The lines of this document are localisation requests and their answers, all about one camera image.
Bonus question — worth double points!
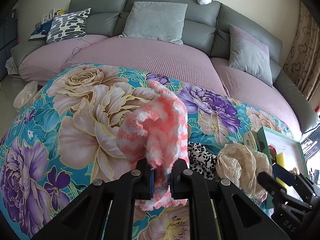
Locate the cream lace scrunchie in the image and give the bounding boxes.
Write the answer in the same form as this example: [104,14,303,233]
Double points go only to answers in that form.
[216,143,272,202]

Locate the black white leopard scrunchie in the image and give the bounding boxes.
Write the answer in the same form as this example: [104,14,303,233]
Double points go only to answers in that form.
[188,141,216,180]

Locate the pink white striped fluffy cloth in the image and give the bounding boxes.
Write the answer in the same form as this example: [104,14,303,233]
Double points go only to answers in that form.
[116,80,189,211]

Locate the yellow green scouring sponge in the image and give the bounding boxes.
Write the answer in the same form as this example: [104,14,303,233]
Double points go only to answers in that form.
[274,152,287,189]

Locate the teal rimmed white tray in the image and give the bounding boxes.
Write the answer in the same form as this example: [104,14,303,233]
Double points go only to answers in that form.
[256,126,309,210]

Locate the beige patterned curtain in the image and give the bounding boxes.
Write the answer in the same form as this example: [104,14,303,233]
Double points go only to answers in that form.
[283,3,319,100]

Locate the grey mauve right cushion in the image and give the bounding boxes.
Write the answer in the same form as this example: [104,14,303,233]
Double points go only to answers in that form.
[228,24,273,87]

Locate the mauve sofa seat cover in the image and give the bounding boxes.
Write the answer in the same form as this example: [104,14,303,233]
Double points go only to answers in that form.
[11,35,302,140]

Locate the grey leather sofa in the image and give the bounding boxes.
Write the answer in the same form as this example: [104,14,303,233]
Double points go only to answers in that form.
[10,0,320,134]

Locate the dark blue cushion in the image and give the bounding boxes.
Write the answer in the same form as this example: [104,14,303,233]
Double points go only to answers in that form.
[28,20,53,41]

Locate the black white patterned cushion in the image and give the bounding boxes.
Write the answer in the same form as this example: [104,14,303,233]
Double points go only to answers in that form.
[46,8,91,44]

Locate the grey centre cushion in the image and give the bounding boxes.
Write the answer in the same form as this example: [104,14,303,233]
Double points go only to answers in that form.
[120,2,188,45]

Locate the books behind sofa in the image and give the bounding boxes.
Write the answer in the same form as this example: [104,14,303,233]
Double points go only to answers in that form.
[35,8,67,29]

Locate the red hair tie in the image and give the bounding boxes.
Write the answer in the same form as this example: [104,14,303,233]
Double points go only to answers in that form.
[267,144,278,158]

